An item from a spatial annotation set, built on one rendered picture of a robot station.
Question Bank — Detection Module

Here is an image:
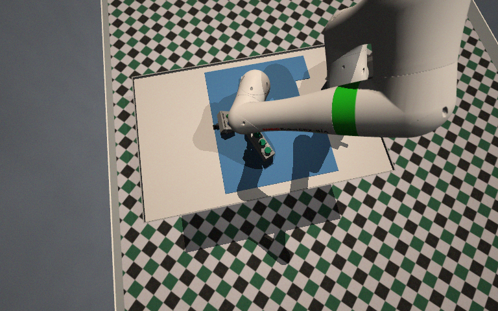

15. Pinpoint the blue flat mat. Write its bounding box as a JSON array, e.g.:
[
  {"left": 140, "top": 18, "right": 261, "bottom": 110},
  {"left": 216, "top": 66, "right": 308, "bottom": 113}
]
[{"left": 204, "top": 56, "right": 338, "bottom": 194}]

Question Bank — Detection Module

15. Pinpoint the small sloping desk with blue and green keys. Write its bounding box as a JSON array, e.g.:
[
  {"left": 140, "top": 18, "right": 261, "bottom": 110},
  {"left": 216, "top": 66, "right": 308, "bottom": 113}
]
[{"left": 213, "top": 111, "right": 234, "bottom": 135}]

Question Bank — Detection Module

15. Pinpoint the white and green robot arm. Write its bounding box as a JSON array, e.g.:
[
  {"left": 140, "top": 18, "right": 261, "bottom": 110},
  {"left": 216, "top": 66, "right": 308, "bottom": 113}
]
[{"left": 228, "top": 0, "right": 471, "bottom": 138}]

